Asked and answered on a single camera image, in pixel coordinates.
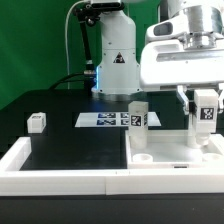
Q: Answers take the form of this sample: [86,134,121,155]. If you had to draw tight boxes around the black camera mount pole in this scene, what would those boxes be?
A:
[72,1,126,78]

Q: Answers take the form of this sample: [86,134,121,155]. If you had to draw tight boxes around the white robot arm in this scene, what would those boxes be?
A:
[90,0,224,113]

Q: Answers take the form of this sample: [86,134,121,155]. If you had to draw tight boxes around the white sheet with markers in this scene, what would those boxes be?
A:
[75,112,161,127]

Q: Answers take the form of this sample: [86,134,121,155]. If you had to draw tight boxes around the white U-shaped obstacle fence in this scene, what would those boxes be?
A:
[0,137,224,196]

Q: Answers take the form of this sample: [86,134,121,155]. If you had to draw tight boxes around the white square table top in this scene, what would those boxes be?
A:
[125,130,224,169]

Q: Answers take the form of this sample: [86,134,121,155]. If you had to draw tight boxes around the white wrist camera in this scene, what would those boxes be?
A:
[145,16,189,44]

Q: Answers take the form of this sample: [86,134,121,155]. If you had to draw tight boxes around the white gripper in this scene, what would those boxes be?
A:
[140,40,224,115]

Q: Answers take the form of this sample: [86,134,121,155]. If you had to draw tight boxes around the black cables at base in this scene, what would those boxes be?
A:
[49,72,96,90]

